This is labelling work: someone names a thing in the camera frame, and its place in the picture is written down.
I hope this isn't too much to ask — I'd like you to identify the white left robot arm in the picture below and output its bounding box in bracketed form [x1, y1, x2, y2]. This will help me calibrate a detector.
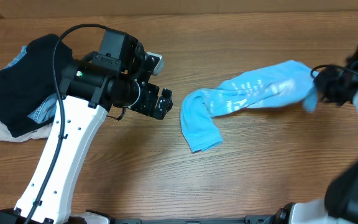
[0, 50, 173, 224]

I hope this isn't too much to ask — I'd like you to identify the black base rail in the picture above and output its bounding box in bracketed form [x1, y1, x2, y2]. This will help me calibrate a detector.
[112, 215, 287, 224]

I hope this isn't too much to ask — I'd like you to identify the beige folded garment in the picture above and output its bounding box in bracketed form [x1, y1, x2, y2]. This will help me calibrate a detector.
[0, 68, 53, 142]

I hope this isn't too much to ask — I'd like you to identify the blue denim garment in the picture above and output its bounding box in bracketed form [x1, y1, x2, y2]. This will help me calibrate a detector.
[4, 45, 57, 124]

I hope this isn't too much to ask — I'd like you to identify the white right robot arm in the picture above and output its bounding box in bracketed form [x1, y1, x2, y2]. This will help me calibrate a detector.
[264, 46, 358, 224]

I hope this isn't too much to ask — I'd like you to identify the black folded garment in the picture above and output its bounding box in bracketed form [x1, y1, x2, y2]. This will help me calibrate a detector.
[0, 34, 73, 138]

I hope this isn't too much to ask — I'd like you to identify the light blue printed t-shirt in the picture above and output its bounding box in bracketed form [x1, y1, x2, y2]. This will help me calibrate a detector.
[180, 60, 318, 153]

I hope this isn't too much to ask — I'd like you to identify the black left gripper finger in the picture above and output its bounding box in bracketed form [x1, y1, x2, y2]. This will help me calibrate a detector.
[152, 96, 170, 120]
[161, 88, 173, 109]

